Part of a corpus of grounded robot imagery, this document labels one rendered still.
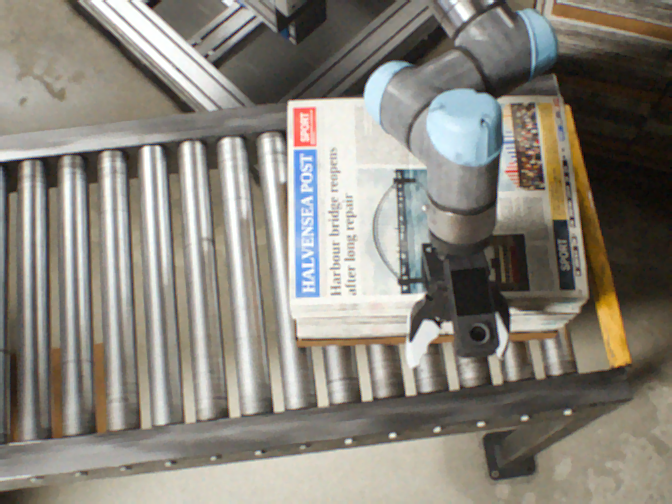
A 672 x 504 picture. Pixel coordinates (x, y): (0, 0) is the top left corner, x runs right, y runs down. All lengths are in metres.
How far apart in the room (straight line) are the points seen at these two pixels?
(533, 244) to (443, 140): 0.30
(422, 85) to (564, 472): 1.35
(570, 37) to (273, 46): 0.74
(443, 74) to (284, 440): 0.58
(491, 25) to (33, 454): 0.85
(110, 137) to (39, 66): 1.11
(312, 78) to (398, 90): 1.19
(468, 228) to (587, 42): 1.01
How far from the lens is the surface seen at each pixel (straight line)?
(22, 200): 1.47
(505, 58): 1.00
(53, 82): 2.52
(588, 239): 1.39
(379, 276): 1.09
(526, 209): 1.15
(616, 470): 2.18
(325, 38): 2.23
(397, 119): 0.95
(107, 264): 1.39
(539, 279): 1.12
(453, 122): 0.87
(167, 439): 1.30
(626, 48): 1.90
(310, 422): 1.28
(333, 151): 1.15
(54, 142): 1.49
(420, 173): 1.15
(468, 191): 0.90
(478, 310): 0.96
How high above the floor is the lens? 2.07
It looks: 70 degrees down
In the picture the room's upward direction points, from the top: 1 degrees clockwise
